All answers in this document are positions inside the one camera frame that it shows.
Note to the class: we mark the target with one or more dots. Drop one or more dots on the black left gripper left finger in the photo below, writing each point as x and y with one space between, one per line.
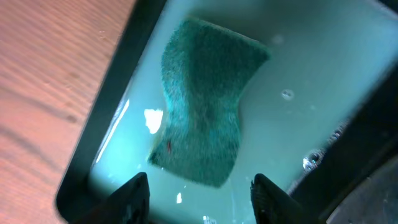
129 204

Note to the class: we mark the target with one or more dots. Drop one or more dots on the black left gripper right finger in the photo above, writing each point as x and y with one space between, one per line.
271 205

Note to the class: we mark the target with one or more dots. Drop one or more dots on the green yellow sponge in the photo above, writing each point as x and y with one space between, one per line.
204 70

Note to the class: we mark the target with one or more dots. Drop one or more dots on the teal rectangular water tray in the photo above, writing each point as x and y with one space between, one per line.
317 119

